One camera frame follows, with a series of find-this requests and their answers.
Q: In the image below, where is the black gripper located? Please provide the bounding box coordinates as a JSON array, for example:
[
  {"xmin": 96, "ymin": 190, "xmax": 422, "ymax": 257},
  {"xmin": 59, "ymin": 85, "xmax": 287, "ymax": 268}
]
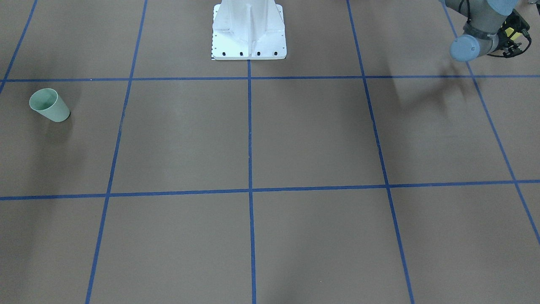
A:
[{"xmin": 498, "ymin": 12, "xmax": 532, "ymax": 58}]

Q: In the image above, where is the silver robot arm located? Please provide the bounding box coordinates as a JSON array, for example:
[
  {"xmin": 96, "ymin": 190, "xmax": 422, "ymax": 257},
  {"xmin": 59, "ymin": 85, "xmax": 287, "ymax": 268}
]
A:
[{"xmin": 440, "ymin": 0, "xmax": 532, "ymax": 62}]

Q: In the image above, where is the green plastic cup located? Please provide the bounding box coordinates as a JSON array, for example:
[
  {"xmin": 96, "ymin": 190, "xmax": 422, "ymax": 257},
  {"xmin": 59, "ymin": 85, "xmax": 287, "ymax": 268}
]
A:
[{"xmin": 29, "ymin": 88, "xmax": 71, "ymax": 122}]

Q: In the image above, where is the brown paper table cover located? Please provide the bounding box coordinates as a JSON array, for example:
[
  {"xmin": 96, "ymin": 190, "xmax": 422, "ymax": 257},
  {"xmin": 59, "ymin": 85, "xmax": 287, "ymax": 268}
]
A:
[{"xmin": 1, "ymin": 0, "xmax": 539, "ymax": 304}]

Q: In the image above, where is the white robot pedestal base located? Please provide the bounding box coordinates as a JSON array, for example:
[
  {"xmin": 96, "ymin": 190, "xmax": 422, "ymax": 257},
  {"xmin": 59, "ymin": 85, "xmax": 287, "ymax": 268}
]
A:
[{"xmin": 211, "ymin": 0, "xmax": 287, "ymax": 60}]

